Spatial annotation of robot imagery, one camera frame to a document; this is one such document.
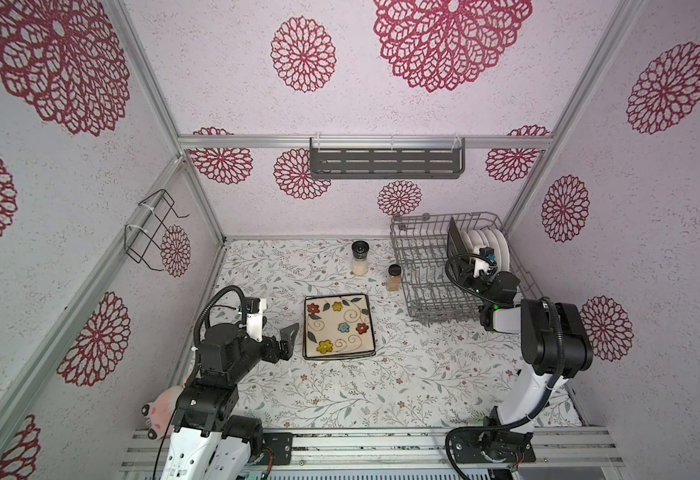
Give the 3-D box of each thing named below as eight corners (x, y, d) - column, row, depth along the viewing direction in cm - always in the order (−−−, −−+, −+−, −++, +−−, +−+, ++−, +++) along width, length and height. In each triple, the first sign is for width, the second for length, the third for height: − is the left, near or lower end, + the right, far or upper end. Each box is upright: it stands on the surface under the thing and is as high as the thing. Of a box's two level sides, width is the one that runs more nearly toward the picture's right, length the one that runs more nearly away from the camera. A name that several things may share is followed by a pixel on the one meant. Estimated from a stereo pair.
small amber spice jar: (387, 291, 106) (390, 276, 99) (386, 280, 109) (389, 264, 102) (399, 291, 106) (402, 276, 99) (397, 280, 109) (400, 264, 102)
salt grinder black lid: (355, 277, 111) (356, 255, 101) (350, 264, 115) (350, 242, 105) (370, 274, 112) (372, 251, 102) (364, 261, 116) (365, 238, 106)
